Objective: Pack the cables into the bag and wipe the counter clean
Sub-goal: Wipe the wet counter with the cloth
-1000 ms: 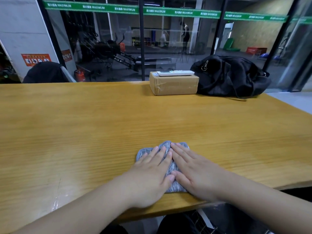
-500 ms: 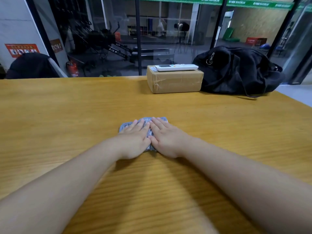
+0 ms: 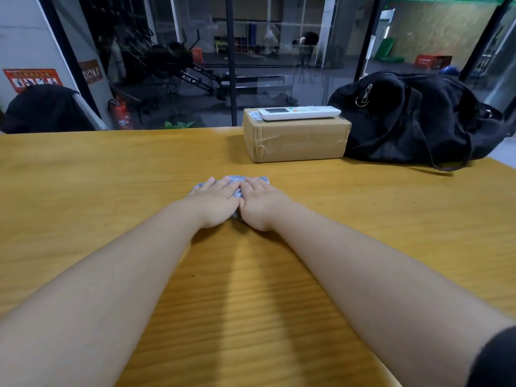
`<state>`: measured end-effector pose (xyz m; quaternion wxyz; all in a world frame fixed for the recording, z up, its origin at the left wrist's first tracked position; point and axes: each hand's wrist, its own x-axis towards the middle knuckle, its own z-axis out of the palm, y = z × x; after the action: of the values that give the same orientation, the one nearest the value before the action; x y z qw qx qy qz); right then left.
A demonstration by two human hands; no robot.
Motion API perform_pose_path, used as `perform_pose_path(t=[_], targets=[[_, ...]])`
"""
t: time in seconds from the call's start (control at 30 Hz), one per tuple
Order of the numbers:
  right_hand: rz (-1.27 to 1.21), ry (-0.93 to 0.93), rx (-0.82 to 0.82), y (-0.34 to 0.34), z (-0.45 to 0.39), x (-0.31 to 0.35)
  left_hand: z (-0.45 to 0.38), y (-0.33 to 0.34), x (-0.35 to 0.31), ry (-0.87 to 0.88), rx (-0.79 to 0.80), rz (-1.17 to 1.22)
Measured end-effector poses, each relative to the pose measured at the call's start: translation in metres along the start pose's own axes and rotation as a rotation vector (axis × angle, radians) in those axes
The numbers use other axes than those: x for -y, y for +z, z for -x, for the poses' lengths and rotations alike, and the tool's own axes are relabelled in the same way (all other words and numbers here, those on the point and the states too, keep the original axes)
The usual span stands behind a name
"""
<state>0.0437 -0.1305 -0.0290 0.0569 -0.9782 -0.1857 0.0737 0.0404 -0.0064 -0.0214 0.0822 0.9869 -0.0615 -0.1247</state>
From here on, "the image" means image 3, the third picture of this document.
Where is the person's right forearm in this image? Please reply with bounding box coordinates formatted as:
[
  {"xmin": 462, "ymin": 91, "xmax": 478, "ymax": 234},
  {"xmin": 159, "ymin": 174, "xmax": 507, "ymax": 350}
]
[{"xmin": 270, "ymin": 203, "xmax": 516, "ymax": 387}]

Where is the green gym mat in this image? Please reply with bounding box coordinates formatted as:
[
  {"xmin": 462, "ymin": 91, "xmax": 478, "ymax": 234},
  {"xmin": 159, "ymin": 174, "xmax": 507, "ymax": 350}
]
[{"xmin": 375, "ymin": 37, "xmax": 405, "ymax": 64}]

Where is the person's right hand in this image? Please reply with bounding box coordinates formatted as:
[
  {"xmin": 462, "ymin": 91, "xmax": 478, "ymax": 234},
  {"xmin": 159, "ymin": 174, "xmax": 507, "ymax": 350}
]
[{"xmin": 239, "ymin": 177, "xmax": 295, "ymax": 232}]

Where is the grey chair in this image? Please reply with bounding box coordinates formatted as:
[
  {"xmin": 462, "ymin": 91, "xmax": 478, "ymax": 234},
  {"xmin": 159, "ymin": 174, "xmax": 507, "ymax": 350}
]
[{"xmin": 72, "ymin": 92, "xmax": 109, "ymax": 132}]

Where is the white remote control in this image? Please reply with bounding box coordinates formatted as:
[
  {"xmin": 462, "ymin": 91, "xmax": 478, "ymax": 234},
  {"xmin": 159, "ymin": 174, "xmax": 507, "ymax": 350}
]
[{"xmin": 257, "ymin": 105, "xmax": 342, "ymax": 122}]

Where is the brown cardboard box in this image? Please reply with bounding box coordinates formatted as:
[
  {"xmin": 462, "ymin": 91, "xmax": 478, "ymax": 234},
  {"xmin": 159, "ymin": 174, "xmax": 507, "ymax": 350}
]
[{"xmin": 242, "ymin": 107, "xmax": 352, "ymax": 164}]

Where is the person's black sleeve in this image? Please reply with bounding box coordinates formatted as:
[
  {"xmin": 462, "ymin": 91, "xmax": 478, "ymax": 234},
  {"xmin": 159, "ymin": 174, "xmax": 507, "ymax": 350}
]
[{"xmin": 465, "ymin": 326, "xmax": 516, "ymax": 387}]

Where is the red fire extinguisher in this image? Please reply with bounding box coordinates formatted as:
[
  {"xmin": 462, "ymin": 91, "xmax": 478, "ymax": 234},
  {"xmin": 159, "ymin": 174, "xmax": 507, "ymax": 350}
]
[{"xmin": 107, "ymin": 96, "xmax": 134, "ymax": 131}]

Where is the grey cloth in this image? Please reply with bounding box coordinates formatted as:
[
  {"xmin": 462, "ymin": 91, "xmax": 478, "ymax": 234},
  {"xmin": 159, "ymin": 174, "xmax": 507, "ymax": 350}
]
[{"xmin": 189, "ymin": 175, "xmax": 271, "ymax": 219}]

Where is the black exercise machine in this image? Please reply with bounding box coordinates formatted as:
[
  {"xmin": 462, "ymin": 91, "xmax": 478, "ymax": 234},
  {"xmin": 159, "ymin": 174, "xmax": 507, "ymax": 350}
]
[{"xmin": 137, "ymin": 30, "xmax": 226, "ymax": 101}]

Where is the red gym box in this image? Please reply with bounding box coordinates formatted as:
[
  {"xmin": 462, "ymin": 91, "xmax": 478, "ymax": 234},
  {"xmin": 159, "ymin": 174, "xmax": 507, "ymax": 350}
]
[{"xmin": 414, "ymin": 54, "xmax": 453, "ymax": 70}]

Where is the person's left hand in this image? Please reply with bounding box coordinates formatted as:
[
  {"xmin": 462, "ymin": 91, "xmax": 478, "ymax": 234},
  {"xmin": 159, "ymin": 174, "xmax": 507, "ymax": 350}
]
[{"xmin": 179, "ymin": 176, "xmax": 245, "ymax": 230}]

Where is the small orange door sign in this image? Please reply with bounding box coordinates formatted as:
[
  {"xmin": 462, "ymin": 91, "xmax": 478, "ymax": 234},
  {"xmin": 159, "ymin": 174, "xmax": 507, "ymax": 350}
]
[{"xmin": 78, "ymin": 59, "xmax": 104, "ymax": 85}]

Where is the person's left forearm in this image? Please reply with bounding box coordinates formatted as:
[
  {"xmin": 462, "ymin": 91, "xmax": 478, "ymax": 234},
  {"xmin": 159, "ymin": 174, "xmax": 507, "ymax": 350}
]
[{"xmin": 0, "ymin": 199, "xmax": 202, "ymax": 387}]

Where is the white glass door handle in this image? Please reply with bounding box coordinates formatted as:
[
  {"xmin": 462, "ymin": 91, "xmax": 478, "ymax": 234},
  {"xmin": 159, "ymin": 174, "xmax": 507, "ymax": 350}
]
[{"xmin": 364, "ymin": 34, "xmax": 378, "ymax": 77}]

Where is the orange wall safety sign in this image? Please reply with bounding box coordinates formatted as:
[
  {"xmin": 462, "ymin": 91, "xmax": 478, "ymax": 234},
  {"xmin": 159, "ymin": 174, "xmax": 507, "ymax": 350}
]
[{"xmin": 3, "ymin": 68, "xmax": 63, "ymax": 94}]

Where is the wooden table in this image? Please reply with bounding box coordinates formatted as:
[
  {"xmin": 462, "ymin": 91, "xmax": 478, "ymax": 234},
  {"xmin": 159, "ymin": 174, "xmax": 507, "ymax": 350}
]
[{"xmin": 0, "ymin": 126, "xmax": 516, "ymax": 387}]

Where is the black fabric bag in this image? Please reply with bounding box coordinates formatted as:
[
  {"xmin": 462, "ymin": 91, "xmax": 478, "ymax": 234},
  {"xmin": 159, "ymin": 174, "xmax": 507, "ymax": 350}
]
[{"xmin": 327, "ymin": 69, "xmax": 516, "ymax": 172}]

